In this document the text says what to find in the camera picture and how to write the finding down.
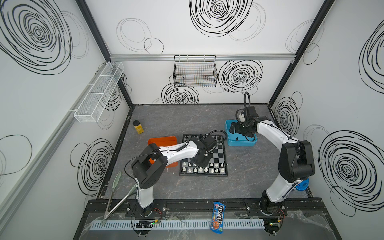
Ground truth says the M&M's candy bag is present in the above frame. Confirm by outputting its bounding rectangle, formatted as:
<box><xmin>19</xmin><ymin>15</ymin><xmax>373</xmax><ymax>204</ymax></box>
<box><xmin>210</xmin><ymin>202</ymin><xmax>226</xmax><ymax>234</ymax></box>

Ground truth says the orange plastic tray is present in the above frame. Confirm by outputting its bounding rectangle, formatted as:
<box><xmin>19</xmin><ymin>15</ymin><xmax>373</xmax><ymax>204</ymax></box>
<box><xmin>148</xmin><ymin>136</ymin><xmax>178</xmax><ymax>168</ymax></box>

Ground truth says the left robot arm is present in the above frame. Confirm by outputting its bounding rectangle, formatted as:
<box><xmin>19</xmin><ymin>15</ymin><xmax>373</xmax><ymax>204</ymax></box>
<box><xmin>131</xmin><ymin>130</ymin><xmax>228</xmax><ymax>211</ymax></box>

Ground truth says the white slotted cable duct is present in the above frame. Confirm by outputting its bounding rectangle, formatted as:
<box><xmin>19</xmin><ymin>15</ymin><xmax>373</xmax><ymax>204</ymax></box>
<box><xmin>89</xmin><ymin>219</ymin><xmax>265</xmax><ymax>232</ymax></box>

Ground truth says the yellow jar black lid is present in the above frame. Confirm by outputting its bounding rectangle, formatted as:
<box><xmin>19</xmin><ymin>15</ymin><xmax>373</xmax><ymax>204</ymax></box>
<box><xmin>133</xmin><ymin>120</ymin><xmax>144</xmax><ymax>135</ymax></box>

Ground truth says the blue plastic tray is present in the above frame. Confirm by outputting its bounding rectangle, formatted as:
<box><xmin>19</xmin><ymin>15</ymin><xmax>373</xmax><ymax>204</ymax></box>
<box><xmin>225</xmin><ymin>120</ymin><xmax>258</xmax><ymax>147</ymax></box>

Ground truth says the blue lidded plastic container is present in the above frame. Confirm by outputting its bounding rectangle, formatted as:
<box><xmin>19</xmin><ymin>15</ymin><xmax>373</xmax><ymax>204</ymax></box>
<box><xmin>295</xmin><ymin>179</ymin><xmax>309</xmax><ymax>192</ymax></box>

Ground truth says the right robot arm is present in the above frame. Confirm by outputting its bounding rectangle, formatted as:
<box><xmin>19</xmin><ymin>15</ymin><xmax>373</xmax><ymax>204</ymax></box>
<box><xmin>229</xmin><ymin>92</ymin><xmax>316</xmax><ymax>216</ymax></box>

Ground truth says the black white chess board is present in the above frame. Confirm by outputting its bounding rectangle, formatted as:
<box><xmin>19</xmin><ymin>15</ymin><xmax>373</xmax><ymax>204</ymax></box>
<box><xmin>179</xmin><ymin>135</ymin><xmax>228</xmax><ymax>177</ymax></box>

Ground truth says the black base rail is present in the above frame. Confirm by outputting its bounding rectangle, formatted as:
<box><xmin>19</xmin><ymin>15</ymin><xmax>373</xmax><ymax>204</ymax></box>
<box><xmin>85</xmin><ymin>197</ymin><xmax>326</xmax><ymax>218</ymax></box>

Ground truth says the black wire basket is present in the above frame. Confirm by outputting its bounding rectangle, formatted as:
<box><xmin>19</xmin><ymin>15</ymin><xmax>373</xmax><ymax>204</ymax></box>
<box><xmin>173</xmin><ymin>55</ymin><xmax>219</xmax><ymax>88</ymax></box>

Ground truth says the white mesh wall shelf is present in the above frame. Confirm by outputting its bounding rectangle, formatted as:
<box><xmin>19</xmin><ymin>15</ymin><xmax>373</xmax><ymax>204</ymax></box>
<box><xmin>74</xmin><ymin>62</ymin><xmax>125</xmax><ymax>123</ymax></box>

